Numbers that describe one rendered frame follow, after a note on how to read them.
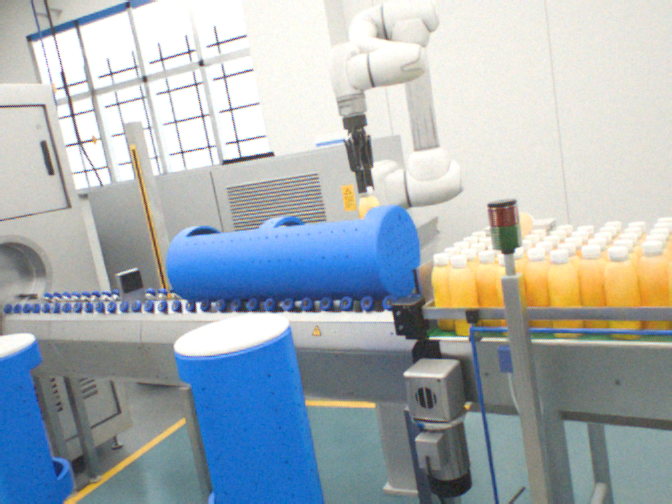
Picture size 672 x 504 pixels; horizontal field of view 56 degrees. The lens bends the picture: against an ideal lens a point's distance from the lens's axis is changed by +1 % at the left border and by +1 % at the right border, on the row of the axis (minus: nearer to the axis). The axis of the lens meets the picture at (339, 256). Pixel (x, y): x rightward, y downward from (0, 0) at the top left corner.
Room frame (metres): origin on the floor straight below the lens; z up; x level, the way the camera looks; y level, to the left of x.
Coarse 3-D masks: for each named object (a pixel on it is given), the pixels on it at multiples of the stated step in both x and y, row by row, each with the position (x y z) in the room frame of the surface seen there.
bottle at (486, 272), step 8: (488, 264) 1.56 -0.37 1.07; (496, 264) 1.56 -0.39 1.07; (480, 272) 1.56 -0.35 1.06; (488, 272) 1.55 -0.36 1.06; (480, 280) 1.56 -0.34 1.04; (488, 280) 1.54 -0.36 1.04; (480, 288) 1.56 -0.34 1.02; (488, 288) 1.54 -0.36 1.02; (480, 296) 1.56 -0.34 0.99; (488, 296) 1.55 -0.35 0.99; (496, 296) 1.54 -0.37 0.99; (480, 304) 1.57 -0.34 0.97; (488, 304) 1.55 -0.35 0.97; (496, 304) 1.54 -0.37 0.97; (488, 320) 1.55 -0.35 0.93; (496, 320) 1.54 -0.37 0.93
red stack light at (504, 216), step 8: (488, 208) 1.30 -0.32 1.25; (496, 208) 1.28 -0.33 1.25; (504, 208) 1.27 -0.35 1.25; (512, 208) 1.28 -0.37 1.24; (488, 216) 1.30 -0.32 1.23; (496, 216) 1.28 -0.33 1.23; (504, 216) 1.27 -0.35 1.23; (512, 216) 1.27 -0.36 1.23; (496, 224) 1.28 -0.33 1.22; (504, 224) 1.27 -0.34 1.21; (512, 224) 1.27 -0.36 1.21
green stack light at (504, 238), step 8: (520, 224) 1.29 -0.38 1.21; (496, 232) 1.28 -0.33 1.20; (504, 232) 1.27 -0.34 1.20; (512, 232) 1.27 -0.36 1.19; (520, 232) 1.29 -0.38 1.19; (496, 240) 1.29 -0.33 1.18; (504, 240) 1.28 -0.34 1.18; (512, 240) 1.27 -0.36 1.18; (520, 240) 1.28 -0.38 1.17; (496, 248) 1.29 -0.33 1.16; (504, 248) 1.28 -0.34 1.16; (512, 248) 1.27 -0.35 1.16
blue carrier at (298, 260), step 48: (192, 240) 2.20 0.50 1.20; (240, 240) 2.06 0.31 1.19; (288, 240) 1.94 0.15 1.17; (336, 240) 1.83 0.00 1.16; (384, 240) 1.79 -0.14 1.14; (192, 288) 2.18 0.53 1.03; (240, 288) 2.06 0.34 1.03; (288, 288) 1.95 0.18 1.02; (336, 288) 1.85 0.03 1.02; (384, 288) 1.76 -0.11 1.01
